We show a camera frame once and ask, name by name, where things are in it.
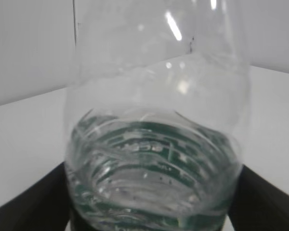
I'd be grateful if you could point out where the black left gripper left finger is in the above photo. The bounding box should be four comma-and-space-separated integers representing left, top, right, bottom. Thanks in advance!
0, 163, 69, 231

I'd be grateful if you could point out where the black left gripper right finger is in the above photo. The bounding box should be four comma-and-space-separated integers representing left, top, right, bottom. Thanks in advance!
228, 166, 289, 231

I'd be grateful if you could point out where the clear green-label water bottle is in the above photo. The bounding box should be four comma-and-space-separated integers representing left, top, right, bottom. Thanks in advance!
64, 0, 250, 231

